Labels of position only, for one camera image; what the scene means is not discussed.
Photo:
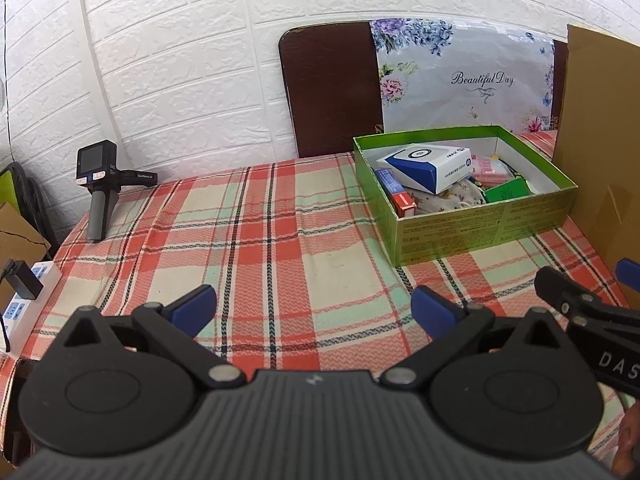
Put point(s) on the white power strip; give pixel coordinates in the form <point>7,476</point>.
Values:
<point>25,310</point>

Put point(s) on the spare black hand-held gripper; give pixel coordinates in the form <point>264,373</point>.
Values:
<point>97,180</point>

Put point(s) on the large brown cardboard box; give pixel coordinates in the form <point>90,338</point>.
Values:
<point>600,160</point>

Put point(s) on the pink white tissue packet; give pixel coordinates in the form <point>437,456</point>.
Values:
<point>490,166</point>

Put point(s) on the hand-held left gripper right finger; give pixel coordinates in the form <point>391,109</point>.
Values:
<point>432,310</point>

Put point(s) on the person's right hand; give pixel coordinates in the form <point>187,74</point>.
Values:
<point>629,440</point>

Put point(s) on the red colourful carton box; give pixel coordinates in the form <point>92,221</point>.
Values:
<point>400,195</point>

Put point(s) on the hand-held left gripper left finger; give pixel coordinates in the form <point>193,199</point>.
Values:
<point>192,305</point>

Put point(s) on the white blue carton box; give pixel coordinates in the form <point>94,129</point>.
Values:
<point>430,167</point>

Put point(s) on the black chair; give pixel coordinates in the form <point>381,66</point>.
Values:
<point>30,195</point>

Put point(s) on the floral patterned cloth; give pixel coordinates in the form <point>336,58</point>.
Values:
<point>447,202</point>

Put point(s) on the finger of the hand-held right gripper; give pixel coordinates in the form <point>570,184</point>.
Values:
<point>555,285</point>
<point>629,271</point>

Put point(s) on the plaid tablecloth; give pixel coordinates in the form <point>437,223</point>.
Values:
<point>280,240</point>

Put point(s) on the black power adapter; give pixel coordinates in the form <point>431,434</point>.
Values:
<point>22,280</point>

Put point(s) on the floral plastic bag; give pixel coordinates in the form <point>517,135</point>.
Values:
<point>460,80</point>

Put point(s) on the brown cardboard sheet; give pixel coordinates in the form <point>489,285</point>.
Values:
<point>17,245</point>

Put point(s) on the green packet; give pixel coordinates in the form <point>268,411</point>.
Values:
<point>507,192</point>

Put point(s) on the green panel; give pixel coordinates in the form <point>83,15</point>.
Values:
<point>5,187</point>

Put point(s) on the green cardboard box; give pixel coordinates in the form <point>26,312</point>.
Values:
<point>465,237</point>

